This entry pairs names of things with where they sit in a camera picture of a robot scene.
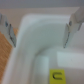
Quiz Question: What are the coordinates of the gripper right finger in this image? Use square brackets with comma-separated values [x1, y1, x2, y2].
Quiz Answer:
[62, 9, 84, 49]

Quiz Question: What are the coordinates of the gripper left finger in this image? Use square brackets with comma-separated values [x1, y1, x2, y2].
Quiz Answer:
[0, 13, 18, 49]

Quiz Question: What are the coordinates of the white plastic box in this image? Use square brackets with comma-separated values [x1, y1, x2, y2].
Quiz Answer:
[0, 13, 84, 84]

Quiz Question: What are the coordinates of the yellow block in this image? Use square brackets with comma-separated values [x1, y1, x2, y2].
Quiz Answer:
[49, 69, 65, 84]

